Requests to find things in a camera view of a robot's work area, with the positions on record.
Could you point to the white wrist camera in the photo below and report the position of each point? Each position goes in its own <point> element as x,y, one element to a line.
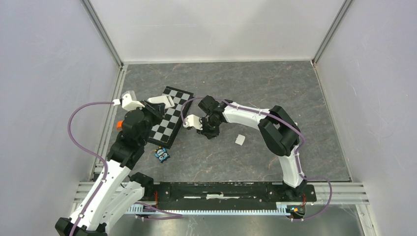
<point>192,121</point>
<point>128,101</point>

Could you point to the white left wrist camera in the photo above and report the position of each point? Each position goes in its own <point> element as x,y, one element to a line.
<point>128,101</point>

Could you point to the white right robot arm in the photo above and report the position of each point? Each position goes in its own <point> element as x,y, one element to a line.
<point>279,132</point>

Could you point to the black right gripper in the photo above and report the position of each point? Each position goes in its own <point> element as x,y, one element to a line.
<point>210,134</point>

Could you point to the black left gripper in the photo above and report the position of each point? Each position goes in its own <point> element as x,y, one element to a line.
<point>157,109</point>

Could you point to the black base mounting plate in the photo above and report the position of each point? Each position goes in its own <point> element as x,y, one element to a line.
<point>223,195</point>

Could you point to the white battery cover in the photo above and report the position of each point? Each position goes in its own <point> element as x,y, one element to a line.
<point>240,139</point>

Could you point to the orange tape roll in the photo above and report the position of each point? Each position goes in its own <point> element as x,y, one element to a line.
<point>119,125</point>

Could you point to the white remote control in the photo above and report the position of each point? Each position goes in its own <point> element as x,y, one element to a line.
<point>165,100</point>

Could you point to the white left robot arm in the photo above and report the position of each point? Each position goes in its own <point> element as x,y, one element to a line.
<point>100,210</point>

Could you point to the black white chessboard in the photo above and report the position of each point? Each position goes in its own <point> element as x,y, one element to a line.
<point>165,133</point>

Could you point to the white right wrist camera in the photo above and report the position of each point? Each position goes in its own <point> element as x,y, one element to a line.
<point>192,121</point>

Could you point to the blue owl eraser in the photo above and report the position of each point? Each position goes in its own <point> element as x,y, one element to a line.
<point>161,154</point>

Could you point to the white slotted cable duct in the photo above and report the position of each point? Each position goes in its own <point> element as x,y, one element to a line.
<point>140,209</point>

